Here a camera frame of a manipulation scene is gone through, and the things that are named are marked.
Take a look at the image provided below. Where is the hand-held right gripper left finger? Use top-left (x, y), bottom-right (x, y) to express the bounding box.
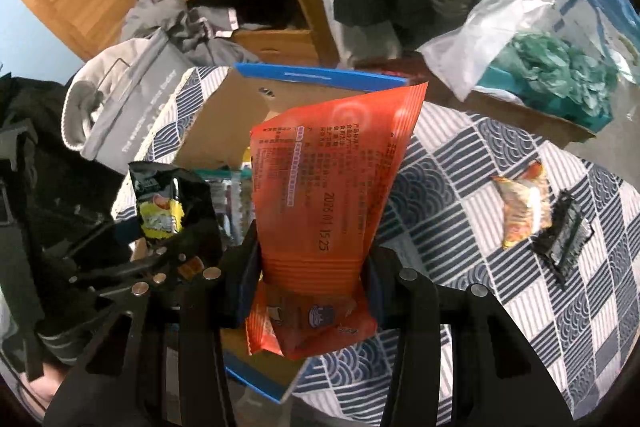
top-left (45, 219), bottom-right (266, 427)

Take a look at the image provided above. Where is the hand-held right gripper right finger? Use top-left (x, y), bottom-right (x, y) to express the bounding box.
top-left (360, 248), bottom-right (576, 427)

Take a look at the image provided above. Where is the dark cloth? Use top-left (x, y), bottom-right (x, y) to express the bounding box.
top-left (0, 74), bottom-right (121, 233)

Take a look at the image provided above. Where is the blue plastic bag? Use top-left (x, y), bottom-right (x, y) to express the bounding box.
top-left (565, 0), bottom-right (640, 82)

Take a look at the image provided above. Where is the blue white patterned tablecloth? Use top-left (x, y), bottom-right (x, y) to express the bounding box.
top-left (112, 66), bottom-right (640, 427)

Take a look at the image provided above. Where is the light grey hoodie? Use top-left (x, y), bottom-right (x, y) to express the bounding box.
top-left (62, 42), bottom-right (146, 152)

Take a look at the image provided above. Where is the teal silver snack packet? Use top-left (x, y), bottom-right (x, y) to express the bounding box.
top-left (192, 167), bottom-right (253, 253)

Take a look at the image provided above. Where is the cardboard box with blue rim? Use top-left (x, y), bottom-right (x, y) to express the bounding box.
top-left (177, 63), bottom-right (426, 403)

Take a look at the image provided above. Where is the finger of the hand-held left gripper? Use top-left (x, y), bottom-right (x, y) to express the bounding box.
top-left (60, 219), bottom-right (173, 280)
top-left (92, 249), bottom-right (223, 303)

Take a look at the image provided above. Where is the black yellow snack packet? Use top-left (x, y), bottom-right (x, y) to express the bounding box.
top-left (127, 161), bottom-right (213, 253)

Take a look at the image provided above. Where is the teal cloth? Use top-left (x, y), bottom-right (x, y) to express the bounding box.
top-left (477, 32), bottom-right (618, 128)

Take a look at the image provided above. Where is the white plastic bag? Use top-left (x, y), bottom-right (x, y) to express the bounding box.
top-left (417, 0), bottom-right (551, 102)

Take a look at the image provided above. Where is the white hanging garment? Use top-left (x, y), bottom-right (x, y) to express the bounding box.
top-left (330, 19), bottom-right (401, 68)

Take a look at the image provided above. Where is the grey tote bag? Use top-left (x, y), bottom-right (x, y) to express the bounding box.
top-left (80, 29), bottom-right (192, 172)

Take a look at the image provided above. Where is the grey clothing pile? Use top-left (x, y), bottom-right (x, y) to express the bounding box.
top-left (120, 0), bottom-right (261, 68)

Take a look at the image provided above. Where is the brown cardboard box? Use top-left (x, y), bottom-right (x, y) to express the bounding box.
top-left (360, 57), bottom-right (596, 148)

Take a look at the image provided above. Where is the small yellow orange snack packet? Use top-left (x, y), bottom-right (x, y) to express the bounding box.
top-left (492, 159), bottom-right (553, 250)

